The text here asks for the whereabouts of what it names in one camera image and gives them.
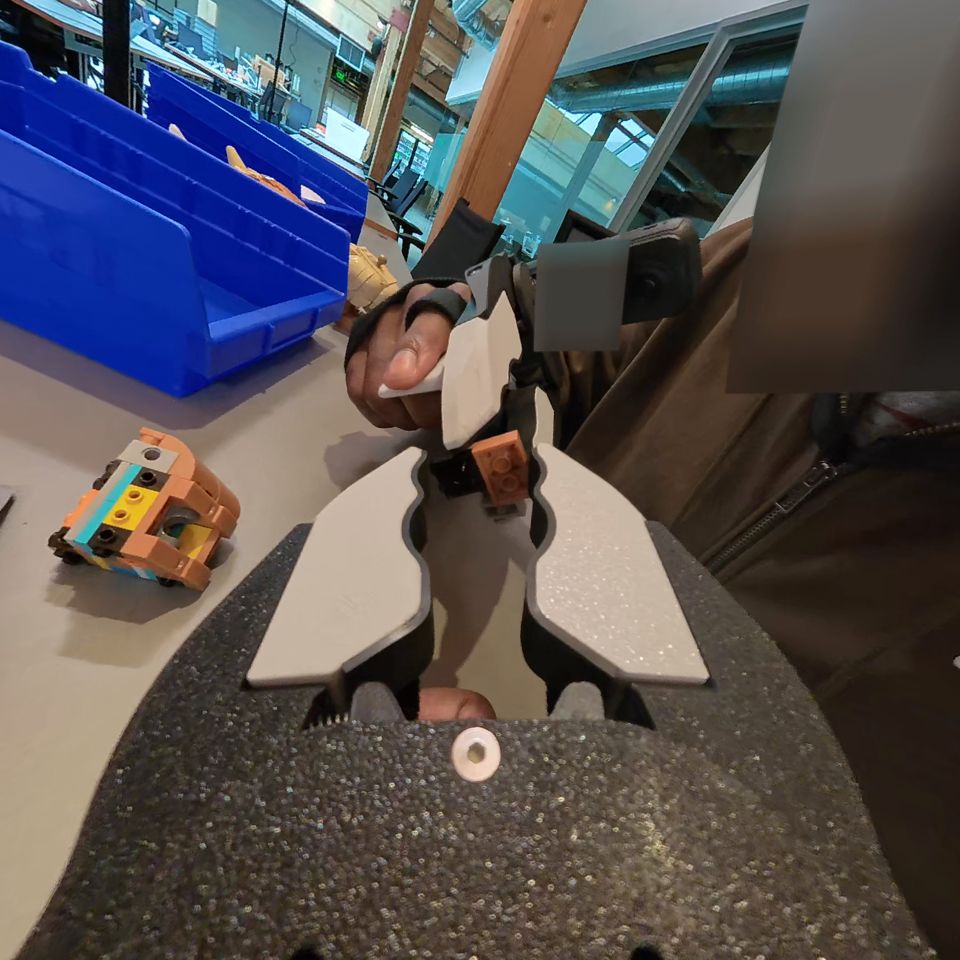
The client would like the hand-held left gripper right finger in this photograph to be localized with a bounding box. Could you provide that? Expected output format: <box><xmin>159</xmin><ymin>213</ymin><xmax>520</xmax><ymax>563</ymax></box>
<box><xmin>525</xmin><ymin>442</ymin><xmax>710</xmax><ymax>685</ymax></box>

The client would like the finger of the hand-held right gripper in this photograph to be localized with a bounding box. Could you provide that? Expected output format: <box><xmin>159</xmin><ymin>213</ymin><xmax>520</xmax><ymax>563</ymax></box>
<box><xmin>528</xmin><ymin>386</ymin><xmax>559</xmax><ymax>453</ymax></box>
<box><xmin>441</xmin><ymin>291</ymin><xmax>524</xmax><ymax>451</ymax></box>

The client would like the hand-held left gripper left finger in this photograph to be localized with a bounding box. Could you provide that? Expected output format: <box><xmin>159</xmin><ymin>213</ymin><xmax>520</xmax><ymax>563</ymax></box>
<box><xmin>246</xmin><ymin>447</ymin><xmax>434</xmax><ymax>689</ymax></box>

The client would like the brown brick plate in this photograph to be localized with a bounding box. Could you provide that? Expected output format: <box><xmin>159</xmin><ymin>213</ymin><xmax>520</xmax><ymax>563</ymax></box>
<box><xmin>471</xmin><ymin>432</ymin><xmax>528</xmax><ymax>505</ymax></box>

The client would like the small black brick piece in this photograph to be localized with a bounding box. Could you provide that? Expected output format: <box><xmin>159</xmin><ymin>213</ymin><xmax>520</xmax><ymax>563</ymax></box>
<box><xmin>429</xmin><ymin>456</ymin><xmax>483</xmax><ymax>501</ymax></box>

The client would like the brown brick model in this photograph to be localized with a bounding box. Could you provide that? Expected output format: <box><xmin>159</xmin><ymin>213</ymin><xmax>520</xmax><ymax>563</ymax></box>
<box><xmin>47</xmin><ymin>427</ymin><xmax>243</xmax><ymax>594</ymax></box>

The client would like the blue plastic bin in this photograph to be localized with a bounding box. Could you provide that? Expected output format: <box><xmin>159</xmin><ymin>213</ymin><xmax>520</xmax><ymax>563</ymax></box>
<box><xmin>0</xmin><ymin>41</ymin><xmax>351</xmax><ymax>399</ymax></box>
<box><xmin>146</xmin><ymin>60</ymin><xmax>370</xmax><ymax>243</ymax></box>

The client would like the grey desk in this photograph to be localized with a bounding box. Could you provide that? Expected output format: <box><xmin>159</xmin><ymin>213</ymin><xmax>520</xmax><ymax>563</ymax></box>
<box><xmin>0</xmin><ymin>202</ymin><xmax>571</xmax><ymax>960</ymax></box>

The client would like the person's right hand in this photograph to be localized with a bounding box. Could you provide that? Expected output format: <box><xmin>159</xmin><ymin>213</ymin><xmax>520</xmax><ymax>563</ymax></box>
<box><xmin>345</xmin><ymin>281</ymin><xmax>475</xmax><ymax>432</ymax></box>

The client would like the person's left hand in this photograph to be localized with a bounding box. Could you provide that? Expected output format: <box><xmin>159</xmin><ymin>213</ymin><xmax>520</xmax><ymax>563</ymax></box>
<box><xmin>418</xmin><ymin>687</ymin><xmax>498</xmax><ymax>723</ymax></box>

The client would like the black framed panel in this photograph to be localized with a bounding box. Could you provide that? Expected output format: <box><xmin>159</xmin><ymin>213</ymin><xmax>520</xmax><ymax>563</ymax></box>
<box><xmin>558</xmin><ymin>210</ymin><xmax>627</xmax><ymax>246</ymax></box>

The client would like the black office chair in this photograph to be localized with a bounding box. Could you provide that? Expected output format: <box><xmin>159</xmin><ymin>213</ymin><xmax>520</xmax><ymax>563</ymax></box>
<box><xmin>408</xmin><ymin>197</ymin><xmax>507</xmax><ymax>285</ymax></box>

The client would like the tan brick figure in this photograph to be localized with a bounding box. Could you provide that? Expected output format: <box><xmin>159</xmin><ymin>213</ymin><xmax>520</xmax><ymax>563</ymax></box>
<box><xmin>346</xmin><ymin>242</ymin><xmax>400</xmax><ymax>315</ymax></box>

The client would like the person's brown jacket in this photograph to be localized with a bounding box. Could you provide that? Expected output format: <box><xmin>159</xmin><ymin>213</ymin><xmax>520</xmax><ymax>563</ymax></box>
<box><xmin>558</xmin><ymin>217</ymin><xmax>960</xmax><ymax>960</ymax></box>

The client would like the wooden pillar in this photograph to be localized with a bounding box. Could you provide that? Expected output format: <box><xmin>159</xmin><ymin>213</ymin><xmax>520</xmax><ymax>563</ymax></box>
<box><xmin>423</xmin><ymin>0</ymin><xmax>591</xmax><ymax>249</ymax></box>
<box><xmin>366</xmin><ymin>0</ymin><xmax>438</xmax><ymax>183</ymax></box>

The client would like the brown brick build piece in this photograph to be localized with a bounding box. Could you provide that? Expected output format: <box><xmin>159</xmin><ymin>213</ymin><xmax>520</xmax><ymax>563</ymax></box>
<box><xmin>225</xmin><ymin>144</ymin><xmax>310</xmax><ymax>210</ymax></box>

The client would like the black boom pole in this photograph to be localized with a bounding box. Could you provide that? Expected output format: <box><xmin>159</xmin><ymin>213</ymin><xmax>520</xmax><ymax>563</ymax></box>
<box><xmin>101</xmin><ymin>0</ymin><xmax>134</xmax><ymax>106</ymax></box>

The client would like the silver ventilation duct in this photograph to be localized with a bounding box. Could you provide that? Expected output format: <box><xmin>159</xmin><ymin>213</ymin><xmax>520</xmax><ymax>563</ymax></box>
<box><xmin>555</xmin><ymin>56</ymin><xmax>792</xmax><ymax>115</ymax></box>

